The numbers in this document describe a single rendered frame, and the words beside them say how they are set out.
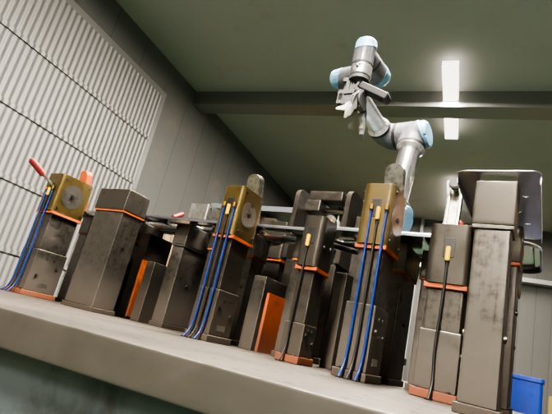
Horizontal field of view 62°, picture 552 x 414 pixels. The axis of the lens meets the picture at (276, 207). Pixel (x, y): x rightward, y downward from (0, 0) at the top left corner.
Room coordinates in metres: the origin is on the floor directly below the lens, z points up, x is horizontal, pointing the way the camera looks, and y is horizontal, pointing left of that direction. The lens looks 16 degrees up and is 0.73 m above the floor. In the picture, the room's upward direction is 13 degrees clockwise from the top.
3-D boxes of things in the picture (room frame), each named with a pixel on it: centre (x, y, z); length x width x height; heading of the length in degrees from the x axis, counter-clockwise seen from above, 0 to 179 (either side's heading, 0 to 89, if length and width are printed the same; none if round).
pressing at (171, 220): (1.22, 0.06, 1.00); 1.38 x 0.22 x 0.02; 57
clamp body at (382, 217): (0.81, -0.19, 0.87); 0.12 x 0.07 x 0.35; 147
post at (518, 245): (0.71, -0.38, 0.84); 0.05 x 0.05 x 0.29; 57
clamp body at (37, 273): (1.37, 0.64, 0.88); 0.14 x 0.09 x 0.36; 147
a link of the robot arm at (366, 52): (1.38, -0.18, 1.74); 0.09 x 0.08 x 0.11; 140
